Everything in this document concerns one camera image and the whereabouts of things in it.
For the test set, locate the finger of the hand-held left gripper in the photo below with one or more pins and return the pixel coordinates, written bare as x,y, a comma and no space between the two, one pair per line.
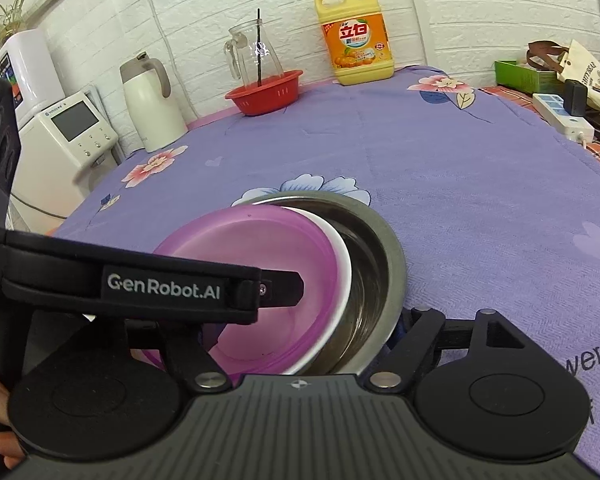
282,290

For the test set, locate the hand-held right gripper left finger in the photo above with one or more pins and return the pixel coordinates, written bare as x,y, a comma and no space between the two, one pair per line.
190,355

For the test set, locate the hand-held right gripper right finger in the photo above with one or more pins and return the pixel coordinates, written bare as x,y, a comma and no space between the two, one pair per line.
405,332

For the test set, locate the purple plastic bowl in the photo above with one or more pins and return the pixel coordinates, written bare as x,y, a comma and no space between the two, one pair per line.
260,240

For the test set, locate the red floral ceramic bowl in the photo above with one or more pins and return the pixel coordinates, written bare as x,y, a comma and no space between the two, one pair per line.
344,270

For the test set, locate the stainless steel basin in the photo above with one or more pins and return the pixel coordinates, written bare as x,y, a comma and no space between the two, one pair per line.
380,260

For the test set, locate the purple floral tablecloth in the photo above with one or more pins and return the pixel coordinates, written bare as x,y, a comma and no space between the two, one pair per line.
455,210

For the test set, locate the white appliance with screen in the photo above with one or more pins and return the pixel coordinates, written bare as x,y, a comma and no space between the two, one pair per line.
70,125

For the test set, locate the white thermal carafe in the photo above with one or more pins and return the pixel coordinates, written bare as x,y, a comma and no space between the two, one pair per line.
152,110

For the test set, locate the red plastic colander basket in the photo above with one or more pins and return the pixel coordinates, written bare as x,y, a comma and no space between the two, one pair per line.
265,97

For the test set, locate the tall white appliance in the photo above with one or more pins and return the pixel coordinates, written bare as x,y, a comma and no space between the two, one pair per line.
30,70

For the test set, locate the clear glass pitcher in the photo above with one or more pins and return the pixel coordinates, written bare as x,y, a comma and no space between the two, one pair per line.
245,50

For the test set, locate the black stirring stick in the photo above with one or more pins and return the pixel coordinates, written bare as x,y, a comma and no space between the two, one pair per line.
259,45

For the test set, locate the yellow detergent pump bottle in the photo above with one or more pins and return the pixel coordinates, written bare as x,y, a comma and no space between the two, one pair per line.
357,55

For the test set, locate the white power strip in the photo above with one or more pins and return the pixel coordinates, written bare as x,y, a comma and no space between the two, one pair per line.
555,107

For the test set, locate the green box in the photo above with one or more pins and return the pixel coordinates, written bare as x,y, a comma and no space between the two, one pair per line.
517,75

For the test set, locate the black plug adapter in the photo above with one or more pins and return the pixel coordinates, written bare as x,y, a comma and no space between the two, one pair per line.
576,97

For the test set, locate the beige tote bag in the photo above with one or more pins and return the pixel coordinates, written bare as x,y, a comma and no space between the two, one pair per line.
592,72

